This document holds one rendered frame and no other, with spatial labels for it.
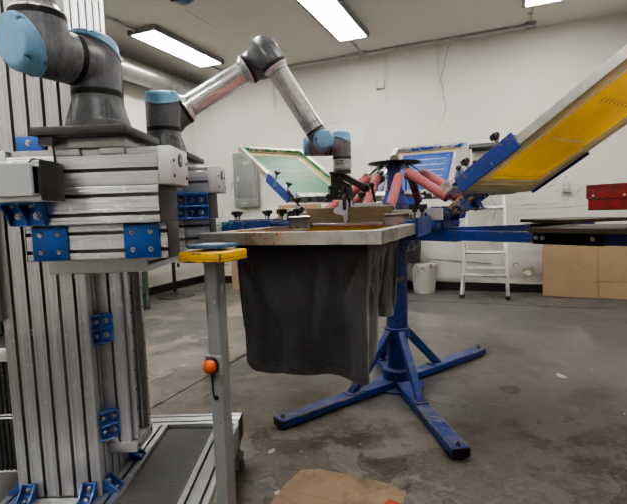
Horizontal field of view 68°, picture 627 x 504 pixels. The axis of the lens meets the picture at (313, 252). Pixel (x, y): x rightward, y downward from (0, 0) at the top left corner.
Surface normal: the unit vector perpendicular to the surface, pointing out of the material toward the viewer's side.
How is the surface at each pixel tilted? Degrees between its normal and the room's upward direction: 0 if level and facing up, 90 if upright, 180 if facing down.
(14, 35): 98
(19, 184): 90
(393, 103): 90
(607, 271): 78
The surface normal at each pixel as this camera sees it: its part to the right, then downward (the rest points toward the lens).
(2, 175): -0.01, 0.09
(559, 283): -0.38, -0.16
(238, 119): -0.39, 0.10
